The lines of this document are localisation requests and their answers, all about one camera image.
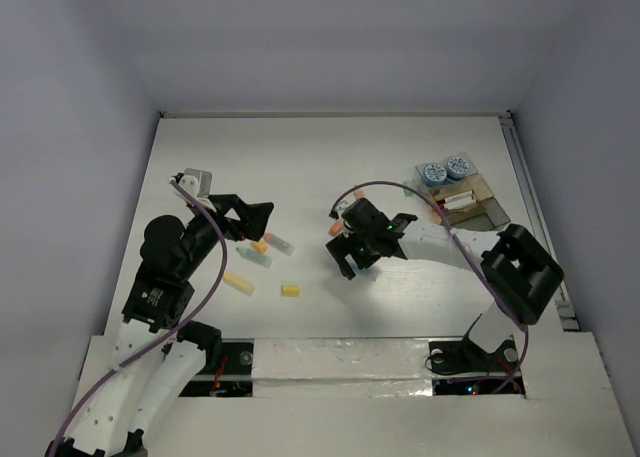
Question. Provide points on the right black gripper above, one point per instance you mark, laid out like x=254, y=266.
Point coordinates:
x=343, y=245

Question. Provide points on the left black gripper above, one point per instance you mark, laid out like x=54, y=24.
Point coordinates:
x=252, y=220

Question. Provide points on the blue patterned tape roll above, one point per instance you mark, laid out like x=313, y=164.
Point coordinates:
x=434, y=174

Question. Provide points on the red whiteboard marker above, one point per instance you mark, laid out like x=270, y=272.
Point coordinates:
x=458, y=203

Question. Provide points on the blue whiteboard marker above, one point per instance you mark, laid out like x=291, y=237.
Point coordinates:
x=457, y=205

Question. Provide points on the black whiteboard marker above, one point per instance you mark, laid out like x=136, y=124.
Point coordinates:
x=462, y=195

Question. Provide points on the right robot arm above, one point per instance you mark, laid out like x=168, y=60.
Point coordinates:
x=518, y=272

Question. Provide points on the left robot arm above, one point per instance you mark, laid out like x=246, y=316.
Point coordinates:
x=159, y=347

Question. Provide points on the orange highlighter cap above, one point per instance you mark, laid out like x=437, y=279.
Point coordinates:
x=336, y=228

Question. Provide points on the orange highlighter pen left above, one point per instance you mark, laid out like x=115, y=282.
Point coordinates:
x=279, y=244

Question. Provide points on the green highlighter pen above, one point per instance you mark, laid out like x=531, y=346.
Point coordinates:
x=255, y=257

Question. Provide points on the yellow highlighter pen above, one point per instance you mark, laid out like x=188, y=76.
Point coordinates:
x=238, y=283

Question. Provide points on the yellow highlighter cap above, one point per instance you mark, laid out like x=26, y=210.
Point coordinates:
x=290, y=290

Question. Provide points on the clear compartment organizer box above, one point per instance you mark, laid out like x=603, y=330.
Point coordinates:
x=486, y=215

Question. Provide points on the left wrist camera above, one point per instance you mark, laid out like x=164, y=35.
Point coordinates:
x=194, y=182

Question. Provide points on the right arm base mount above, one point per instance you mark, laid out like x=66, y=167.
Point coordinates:
x=460, y=368

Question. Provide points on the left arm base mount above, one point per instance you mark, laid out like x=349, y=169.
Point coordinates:
x=230, y=376

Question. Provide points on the aluminium rail right edge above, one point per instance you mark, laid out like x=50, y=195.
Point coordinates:
x=562, y=302

